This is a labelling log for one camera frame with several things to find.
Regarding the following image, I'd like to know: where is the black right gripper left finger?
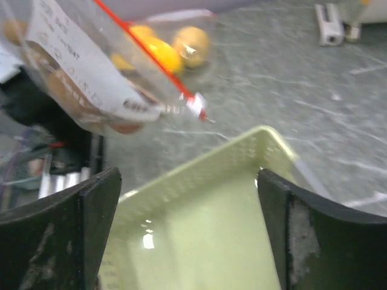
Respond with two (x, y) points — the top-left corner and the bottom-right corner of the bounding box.
(1, 167), (122, 289)

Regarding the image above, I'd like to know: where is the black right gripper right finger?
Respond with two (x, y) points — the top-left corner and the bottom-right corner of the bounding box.
(257, 169), (386, 289)

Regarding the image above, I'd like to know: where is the yellow pear top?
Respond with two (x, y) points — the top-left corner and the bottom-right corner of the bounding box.
(145, 36), (184, 74)

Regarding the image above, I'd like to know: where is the yellow pear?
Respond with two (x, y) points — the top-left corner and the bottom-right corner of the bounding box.
(128, 25), (157, 42)
(145, 36), (184, 74)

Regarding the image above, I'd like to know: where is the pale cream pear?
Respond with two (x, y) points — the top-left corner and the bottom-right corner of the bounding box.
(172, 26), (210, 68)

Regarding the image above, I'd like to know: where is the clear bag orange zipper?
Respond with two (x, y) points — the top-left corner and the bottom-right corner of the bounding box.
(110, 9), (216, 89)

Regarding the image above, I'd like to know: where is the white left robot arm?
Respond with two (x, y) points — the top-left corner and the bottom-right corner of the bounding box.
(1, 65), (104, 175)

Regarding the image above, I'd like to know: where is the pale green plastic basket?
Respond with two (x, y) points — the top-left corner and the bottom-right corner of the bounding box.
(99, 126), (296, 290)

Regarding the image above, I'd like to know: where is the aluminium extrusion frame rail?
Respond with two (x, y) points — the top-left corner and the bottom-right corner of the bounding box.
(37, 134), (105, 199)

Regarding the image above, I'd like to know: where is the small white metal bracket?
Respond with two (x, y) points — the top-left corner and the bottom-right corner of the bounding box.
(315, 2), (345, 46)

